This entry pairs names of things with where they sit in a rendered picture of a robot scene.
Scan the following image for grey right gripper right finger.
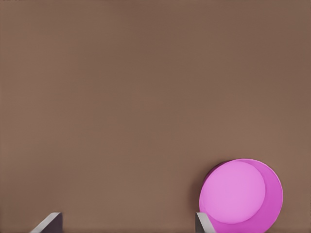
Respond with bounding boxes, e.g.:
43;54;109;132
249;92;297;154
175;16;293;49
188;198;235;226
195;212;217;233

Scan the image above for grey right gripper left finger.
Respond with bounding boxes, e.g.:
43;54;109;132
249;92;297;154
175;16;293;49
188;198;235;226
29;212;63;233

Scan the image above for pink plate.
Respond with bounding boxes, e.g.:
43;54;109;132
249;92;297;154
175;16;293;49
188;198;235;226
198;158;284;233

